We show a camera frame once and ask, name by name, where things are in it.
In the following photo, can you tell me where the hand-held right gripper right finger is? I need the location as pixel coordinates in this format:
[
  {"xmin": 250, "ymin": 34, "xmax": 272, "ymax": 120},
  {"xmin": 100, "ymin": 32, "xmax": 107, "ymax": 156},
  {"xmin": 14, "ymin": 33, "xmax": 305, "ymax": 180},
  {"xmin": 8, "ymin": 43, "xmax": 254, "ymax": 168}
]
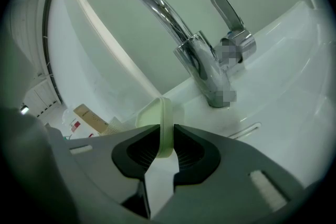
[{"xmin": 152, "ymin": 124, "xmax": 314, "ymax": 224}]

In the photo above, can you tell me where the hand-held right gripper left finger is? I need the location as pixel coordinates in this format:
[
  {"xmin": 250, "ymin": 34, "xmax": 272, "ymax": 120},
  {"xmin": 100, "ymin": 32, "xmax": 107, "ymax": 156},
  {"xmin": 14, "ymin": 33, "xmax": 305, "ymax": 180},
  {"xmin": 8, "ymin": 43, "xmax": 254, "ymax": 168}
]
[{"xmin": 48, "ymin": 124, "xmax": 161, "ymax": 220}]

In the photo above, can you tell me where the pale green plastic tray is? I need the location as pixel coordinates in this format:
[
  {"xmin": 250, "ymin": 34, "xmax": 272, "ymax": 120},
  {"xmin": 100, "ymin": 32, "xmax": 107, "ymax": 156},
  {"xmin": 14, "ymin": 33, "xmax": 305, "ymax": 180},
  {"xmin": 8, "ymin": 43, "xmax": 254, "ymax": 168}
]
[{"xmin": 135, "ymin": 96, "xmax": 175, "ymax": 159}]

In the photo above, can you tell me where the translucent cup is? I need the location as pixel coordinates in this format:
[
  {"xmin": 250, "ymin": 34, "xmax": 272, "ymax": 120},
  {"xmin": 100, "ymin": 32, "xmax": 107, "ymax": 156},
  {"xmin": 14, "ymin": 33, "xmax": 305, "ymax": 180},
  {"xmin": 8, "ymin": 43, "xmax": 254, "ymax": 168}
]
[{"xmin": 101, "ymin": 116, "xmax": 124, "ymax": 136}]

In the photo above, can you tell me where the tan paper box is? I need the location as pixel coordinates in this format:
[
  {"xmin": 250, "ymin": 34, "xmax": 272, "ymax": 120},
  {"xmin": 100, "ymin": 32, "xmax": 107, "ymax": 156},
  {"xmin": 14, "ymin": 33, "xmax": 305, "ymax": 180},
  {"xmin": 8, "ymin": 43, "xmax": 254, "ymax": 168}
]
[{"xmin": 73, "ymin": 103, "xmax": 110, "ymax": 133}]

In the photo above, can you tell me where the white sink vanity cabinet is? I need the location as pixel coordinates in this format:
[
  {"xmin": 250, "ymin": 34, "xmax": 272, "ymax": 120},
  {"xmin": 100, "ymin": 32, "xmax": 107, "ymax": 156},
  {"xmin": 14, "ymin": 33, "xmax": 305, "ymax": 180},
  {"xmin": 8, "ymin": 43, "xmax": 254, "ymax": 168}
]
[{"xmin": 112, "ymin": 0, "xmax": 336, "ymax": 218}]

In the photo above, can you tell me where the chrome faucet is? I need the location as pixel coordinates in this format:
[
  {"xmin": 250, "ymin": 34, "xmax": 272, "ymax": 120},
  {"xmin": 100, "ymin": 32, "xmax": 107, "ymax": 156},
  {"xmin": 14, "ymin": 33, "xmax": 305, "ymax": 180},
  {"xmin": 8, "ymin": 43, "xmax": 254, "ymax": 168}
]
[{"xmin": 90, "ymin": 0, "xmax": 257, "ymax": 109}]

